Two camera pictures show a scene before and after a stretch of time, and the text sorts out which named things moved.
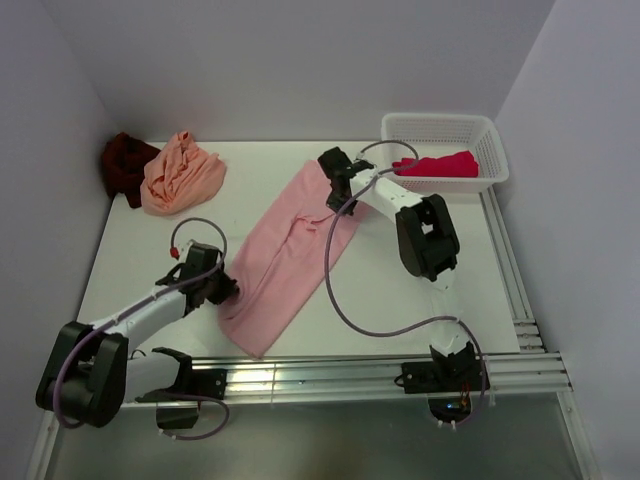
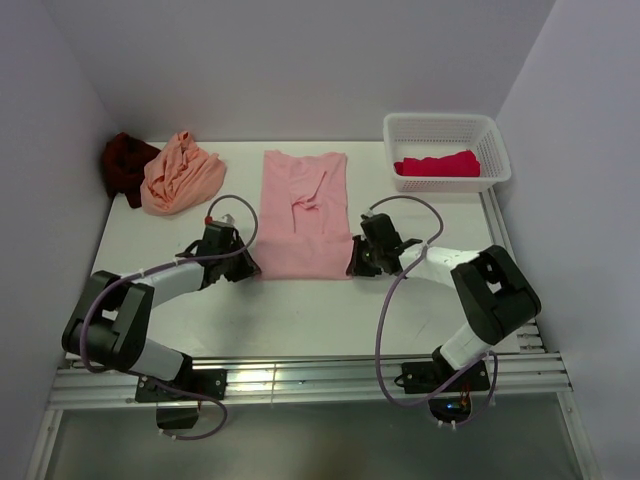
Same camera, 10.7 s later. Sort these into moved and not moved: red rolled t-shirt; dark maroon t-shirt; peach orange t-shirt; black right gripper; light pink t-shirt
Moved: light pink t-shirt; black right gripper
Not moved: red rolled t-shirt; dark maroon t-shirt; peach orange t-shirt
